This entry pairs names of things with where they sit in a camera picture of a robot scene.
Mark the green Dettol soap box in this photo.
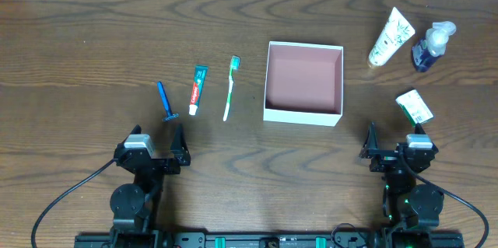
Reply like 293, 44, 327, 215
395, 89, 434, 127

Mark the blue foam soap bottle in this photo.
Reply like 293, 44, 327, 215
412, 21, 457, 72

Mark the Colgate toothpaste tube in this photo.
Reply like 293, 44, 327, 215
189, 65, 209, 116

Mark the white Pantene tube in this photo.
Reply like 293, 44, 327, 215
368, 7, 416, 68

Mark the green white toothbrush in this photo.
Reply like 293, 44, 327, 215
223, 55, 240, 121

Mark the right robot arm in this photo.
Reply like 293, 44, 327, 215
359, 123, 444, 247

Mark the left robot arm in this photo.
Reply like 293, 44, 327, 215
110, 124, 191, 247

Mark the blue disposable razor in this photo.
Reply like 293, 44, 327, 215
157, 82, 179, 122

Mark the white square cardboard box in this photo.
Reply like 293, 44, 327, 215
263, 41, 344, 127

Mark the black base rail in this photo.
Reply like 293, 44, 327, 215
74, 231, 465, 248

